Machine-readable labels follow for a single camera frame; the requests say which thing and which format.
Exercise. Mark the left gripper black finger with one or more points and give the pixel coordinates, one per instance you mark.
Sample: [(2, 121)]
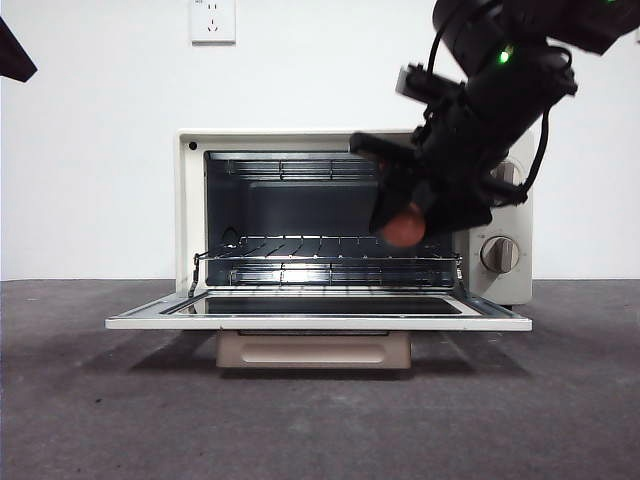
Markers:
[(12, 55)]

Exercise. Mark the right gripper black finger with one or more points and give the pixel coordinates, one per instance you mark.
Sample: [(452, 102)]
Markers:
[(397, 187), (460, 215)]

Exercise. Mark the brown egg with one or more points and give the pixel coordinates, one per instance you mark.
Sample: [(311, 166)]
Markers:
[(404, 230)]

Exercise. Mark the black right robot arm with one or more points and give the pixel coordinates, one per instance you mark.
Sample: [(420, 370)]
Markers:
[(500, 100)]

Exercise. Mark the beige oven control knob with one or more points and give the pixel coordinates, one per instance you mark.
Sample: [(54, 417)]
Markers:
[(510, 172), (498, 255)]

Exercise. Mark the cream Toshiba toaster oven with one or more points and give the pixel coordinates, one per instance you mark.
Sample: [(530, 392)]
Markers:
[(190, 210)]

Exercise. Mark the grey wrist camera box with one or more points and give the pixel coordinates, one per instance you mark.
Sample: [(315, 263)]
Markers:
[(425, 82)]

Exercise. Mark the white wall power socket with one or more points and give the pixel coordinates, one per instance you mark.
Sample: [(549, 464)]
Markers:
[(212, 22)]

